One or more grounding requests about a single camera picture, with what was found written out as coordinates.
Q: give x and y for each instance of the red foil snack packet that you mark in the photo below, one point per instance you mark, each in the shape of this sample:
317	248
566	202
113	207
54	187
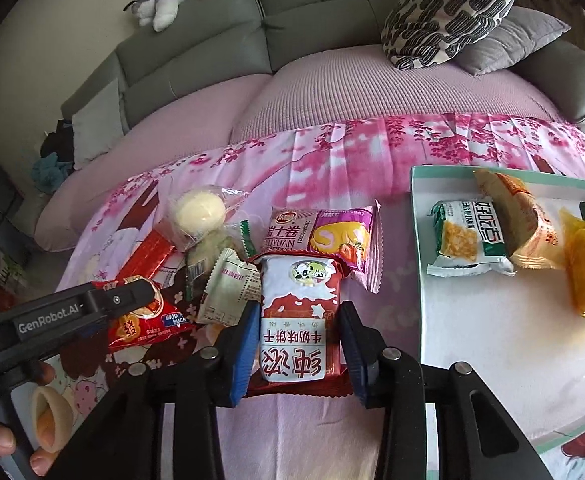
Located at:
142	327

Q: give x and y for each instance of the grey pillow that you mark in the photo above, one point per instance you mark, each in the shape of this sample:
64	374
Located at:
512	42

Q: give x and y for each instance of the white snack packet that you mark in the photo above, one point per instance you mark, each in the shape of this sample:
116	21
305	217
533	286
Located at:
227	290

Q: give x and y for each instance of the purple swiss roll packet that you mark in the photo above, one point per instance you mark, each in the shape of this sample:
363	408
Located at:
317	232

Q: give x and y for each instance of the yellow jelly cup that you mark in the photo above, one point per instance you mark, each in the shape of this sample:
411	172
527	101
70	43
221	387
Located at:
55	425

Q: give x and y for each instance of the red wafer packet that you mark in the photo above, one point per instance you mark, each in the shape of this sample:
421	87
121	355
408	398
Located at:
145	257

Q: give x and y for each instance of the teal cloth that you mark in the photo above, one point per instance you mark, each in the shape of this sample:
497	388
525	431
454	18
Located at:
50	172

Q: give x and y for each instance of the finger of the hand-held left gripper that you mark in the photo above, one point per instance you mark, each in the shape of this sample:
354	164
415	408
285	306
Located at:
122	299

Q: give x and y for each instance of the white bun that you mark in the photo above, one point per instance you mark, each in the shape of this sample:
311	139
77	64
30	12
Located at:
197	212

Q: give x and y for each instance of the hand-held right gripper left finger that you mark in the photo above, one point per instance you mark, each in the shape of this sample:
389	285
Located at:
240	355

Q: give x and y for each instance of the printed blanket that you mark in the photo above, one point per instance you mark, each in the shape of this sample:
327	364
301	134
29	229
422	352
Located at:
332	180

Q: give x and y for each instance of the dark clothes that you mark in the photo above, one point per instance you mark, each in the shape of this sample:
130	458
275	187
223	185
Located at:
60	140

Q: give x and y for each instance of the green-white rice cracker packet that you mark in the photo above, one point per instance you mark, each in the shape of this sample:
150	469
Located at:
467	235

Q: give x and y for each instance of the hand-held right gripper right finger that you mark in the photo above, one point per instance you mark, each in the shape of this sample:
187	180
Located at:
355	355

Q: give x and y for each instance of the black patterned pillow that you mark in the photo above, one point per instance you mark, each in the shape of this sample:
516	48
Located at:
447	15

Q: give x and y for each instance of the pale cushion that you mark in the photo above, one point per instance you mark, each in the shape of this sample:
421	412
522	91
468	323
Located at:
97	130

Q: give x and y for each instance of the red milk biscuit packet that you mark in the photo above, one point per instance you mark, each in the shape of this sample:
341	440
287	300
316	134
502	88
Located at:
297	320

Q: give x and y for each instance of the teal-edged white box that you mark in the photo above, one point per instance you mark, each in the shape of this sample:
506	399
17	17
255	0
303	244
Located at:
497	340

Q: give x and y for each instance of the clear pastry packet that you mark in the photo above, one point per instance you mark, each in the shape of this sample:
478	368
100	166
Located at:
207	255

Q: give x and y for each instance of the orange swiss roll packet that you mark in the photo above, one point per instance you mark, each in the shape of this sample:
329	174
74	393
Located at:
522	210

